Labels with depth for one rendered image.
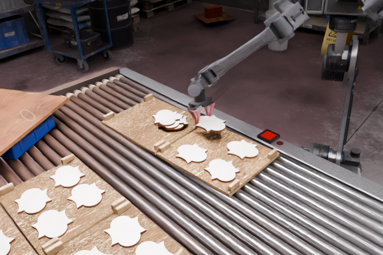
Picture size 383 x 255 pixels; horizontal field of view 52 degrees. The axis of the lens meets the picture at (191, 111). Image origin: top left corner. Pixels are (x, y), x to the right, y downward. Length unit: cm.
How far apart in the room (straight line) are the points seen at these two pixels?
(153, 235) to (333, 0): 138
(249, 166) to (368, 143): 211
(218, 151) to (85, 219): 63
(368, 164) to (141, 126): 203
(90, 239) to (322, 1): 150
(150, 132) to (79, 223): 61
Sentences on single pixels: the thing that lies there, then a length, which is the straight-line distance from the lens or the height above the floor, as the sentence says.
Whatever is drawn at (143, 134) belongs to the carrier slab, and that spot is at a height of 94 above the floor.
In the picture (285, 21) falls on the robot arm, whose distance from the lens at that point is 156.
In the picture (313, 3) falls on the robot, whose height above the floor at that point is 143.
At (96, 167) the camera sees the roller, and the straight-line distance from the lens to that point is 175.
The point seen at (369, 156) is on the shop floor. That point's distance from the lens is 349.
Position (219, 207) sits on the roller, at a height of 91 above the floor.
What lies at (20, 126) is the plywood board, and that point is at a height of 104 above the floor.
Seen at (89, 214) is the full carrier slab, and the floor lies 94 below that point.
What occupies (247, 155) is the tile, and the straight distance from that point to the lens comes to 169.
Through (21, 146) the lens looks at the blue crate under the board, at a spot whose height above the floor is 96.
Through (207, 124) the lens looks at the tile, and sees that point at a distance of 176.
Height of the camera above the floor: 195
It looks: 30 degrees down
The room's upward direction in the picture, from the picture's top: 3 degrees counter-clockwise
